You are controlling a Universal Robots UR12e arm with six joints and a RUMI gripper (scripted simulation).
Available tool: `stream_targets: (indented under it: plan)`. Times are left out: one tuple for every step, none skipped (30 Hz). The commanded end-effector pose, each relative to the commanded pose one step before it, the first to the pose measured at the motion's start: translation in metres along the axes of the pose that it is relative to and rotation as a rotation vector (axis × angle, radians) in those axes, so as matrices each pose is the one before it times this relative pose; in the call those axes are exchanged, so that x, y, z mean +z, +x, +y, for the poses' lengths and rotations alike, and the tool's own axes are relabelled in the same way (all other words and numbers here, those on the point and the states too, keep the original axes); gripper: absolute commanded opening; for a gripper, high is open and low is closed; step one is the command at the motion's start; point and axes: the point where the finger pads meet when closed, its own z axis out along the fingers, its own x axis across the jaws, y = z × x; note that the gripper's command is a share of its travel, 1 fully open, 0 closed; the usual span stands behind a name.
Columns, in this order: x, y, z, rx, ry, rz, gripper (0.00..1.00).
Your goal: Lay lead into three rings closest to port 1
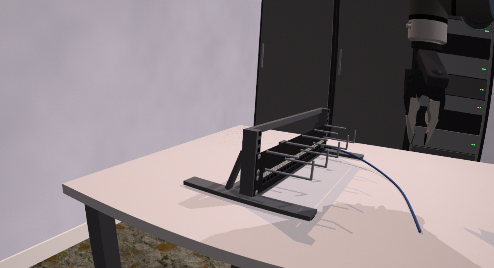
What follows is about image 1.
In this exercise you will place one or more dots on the black metal rack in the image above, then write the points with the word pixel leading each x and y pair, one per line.
pixel 261 171

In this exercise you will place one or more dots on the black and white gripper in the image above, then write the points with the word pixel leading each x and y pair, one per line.
pixel 414 83

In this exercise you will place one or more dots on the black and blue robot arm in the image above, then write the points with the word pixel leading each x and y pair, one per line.
pixel 428 20

